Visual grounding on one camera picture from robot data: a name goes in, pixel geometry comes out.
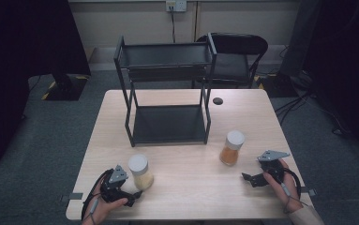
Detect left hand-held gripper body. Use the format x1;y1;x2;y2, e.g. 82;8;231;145
100;164;129;203

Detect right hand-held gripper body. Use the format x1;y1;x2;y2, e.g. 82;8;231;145
257;150;292;186

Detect pale powder jar white lid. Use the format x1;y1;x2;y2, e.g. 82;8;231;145
127;153;155;191

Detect orange powder jar white lid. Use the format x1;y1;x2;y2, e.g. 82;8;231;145
219;129;246;167

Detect black two-tier metal rack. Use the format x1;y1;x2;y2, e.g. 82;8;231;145
113;32;218;148

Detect person's left hand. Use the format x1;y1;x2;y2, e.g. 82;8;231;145
82;187;129;225

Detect person's right hand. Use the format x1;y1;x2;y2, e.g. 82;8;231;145
262;158;304;215

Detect grey table edge clip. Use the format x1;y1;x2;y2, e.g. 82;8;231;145
58;192;84;203
300;186;319;198

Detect black stand base yellow tape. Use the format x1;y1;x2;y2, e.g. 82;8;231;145
40;73;91;102
253;72;301;98

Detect black chair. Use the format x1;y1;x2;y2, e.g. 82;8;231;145
191;32;269;90

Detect black curtain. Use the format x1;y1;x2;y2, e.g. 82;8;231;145
303;0;359;158
0;0;92;173

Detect right hand-held gripper cable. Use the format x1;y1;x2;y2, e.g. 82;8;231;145
279;167;310;215

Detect black floor cables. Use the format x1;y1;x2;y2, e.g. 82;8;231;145
274;88;352;136

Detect black power cable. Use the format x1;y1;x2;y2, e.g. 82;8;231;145
169;5;177;44

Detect white wall socket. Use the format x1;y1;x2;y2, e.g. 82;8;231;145
165;0;187;13

